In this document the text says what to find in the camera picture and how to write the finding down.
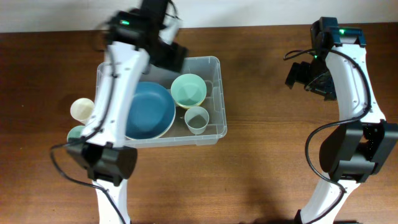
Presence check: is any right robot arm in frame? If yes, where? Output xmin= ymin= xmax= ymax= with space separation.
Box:
xmin=284 ymin=17 xmax=397 ymax=223

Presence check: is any grey plastic cup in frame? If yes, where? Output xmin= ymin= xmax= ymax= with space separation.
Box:
xmin=184 ymin=106 xmax=210 ymax=135

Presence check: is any yellow small bowl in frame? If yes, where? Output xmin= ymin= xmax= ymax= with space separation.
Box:
xmin=174 ymin=98 xmax=205 ymax=110

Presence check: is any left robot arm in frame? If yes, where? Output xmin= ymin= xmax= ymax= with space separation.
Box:
xmin=63 ymin=0 xmax=188 ymax=223

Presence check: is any mint green small bowl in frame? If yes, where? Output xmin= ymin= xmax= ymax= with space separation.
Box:
xmin=170 ymin=73 xmax=207 ymax=99

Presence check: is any beige plate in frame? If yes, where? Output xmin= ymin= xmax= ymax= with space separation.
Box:
xmin=125 ymin=93 xmax=177 ymax=141

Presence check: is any cream plastic cup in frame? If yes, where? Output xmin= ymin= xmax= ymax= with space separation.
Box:
xmin=70 ymin=98 xmax=95 ymax=124

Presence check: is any mint green plastic cup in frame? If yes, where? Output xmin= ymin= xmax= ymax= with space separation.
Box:
xmin=67 ymin=126 xmax=85 ymax=142

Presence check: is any dark blue plate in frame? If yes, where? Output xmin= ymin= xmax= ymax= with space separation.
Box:
xmin=125 ymin=82 xmax=176 ymax=140

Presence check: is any clear plastic storage container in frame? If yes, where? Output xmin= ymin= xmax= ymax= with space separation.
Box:
xmin=95 ymin=55 xmax=228 ymax=149

